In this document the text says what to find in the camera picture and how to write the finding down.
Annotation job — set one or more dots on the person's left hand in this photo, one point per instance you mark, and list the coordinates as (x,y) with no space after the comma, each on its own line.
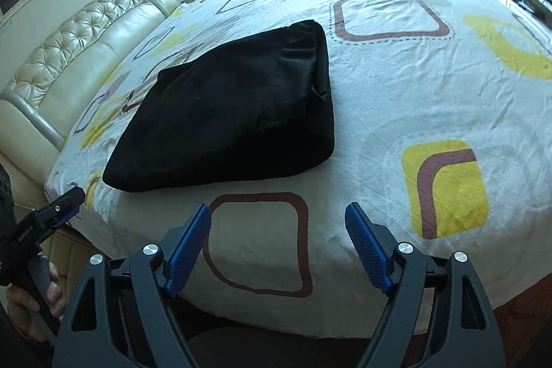
(21,304)

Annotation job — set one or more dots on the patterned white bed sheet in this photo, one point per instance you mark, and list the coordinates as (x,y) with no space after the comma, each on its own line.
(433,115)

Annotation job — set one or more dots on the cream tufted leather headboard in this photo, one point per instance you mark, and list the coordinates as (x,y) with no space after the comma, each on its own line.
(46,95)

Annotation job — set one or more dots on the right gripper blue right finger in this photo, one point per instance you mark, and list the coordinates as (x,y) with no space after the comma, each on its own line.
(374,246)

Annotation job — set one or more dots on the black pants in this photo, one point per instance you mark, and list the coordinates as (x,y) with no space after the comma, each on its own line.
(255,108)

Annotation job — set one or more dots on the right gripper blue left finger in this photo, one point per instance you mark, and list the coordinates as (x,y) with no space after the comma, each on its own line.
(181,248)

